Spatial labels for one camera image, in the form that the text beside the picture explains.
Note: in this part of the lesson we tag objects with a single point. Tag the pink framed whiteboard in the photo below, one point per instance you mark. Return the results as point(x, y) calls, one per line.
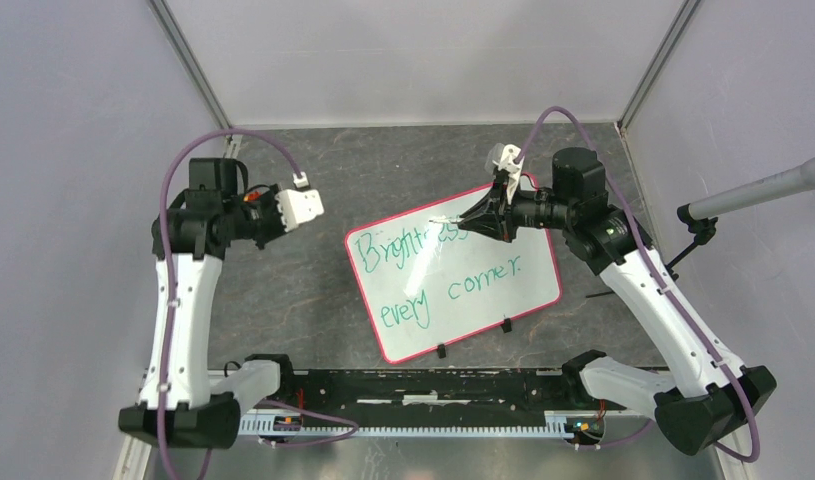
point(426, 284)

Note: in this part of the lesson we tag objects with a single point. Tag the black microphone tripod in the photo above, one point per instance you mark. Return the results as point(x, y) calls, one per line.
point(685, 252)

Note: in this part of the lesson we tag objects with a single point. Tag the grey microphone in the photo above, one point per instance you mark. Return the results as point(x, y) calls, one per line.
point(784, 184)

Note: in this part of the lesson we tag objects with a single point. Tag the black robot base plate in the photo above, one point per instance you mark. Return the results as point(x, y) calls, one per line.
point(425, 398)

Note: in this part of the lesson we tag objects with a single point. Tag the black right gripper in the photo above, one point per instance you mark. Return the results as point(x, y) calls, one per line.
point(493, 216)

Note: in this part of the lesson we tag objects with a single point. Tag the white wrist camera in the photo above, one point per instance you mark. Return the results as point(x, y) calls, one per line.
point(299, 205)
point(506, 159)

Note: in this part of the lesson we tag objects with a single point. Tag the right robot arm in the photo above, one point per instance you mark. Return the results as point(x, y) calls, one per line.
point(695, 357)

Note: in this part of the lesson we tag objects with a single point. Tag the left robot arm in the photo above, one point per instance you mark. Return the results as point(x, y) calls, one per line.
point(177, 392)

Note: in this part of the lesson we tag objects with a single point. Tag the white slotted cable duct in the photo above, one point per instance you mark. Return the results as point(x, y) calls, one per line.
point(263, 424)

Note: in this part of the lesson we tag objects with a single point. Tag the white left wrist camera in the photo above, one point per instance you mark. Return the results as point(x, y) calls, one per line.
point(299, 205)

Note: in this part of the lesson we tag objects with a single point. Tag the aluminium front frame rail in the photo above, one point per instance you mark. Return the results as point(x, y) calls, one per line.
point(638, 390)

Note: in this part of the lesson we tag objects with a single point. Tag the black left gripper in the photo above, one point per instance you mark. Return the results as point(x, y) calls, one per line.
point(269, 196)

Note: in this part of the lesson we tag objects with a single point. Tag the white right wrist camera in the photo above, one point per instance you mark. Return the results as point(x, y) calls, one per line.
point(506, 159)

